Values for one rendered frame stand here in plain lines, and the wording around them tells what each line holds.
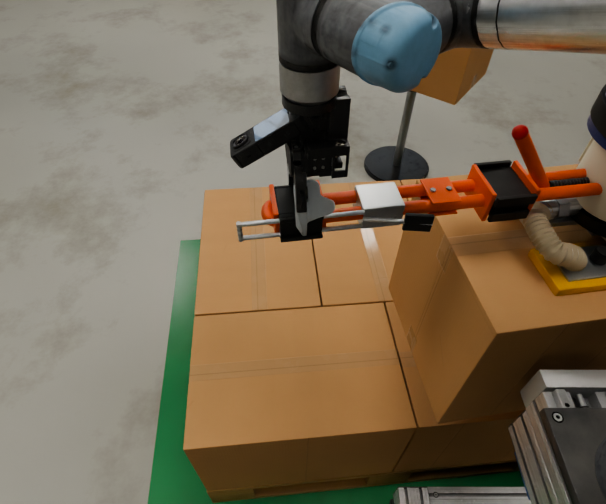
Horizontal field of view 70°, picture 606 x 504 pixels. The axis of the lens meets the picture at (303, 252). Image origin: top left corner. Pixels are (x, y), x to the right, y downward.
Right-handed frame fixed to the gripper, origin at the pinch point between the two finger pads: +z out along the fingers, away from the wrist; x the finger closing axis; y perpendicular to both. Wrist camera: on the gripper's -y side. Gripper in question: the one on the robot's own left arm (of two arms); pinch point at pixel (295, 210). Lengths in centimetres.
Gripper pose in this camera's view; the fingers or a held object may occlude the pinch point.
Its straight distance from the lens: 70.5
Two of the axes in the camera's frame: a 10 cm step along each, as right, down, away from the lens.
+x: -1.5, -7.3, 6.7
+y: 9.9, -1.1, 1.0
